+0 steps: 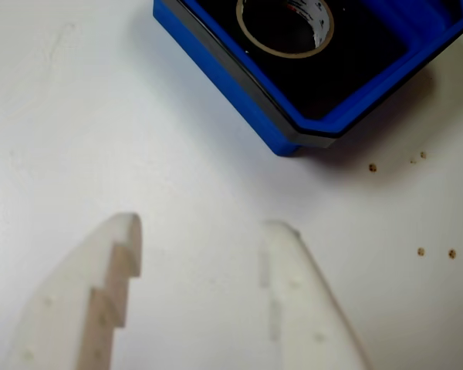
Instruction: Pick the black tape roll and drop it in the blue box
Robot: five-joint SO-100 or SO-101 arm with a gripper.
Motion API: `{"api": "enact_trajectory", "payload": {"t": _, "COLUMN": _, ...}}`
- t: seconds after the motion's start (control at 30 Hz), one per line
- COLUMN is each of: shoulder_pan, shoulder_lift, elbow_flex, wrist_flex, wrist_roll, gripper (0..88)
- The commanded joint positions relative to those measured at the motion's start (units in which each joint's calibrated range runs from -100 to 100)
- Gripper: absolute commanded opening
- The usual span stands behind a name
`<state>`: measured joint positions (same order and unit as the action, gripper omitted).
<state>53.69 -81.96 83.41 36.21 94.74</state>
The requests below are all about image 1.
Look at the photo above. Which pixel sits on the black tape roll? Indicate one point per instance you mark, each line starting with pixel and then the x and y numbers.
pixel 322 23

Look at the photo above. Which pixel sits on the blue square plastic box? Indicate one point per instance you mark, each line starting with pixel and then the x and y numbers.
pixel 224 77

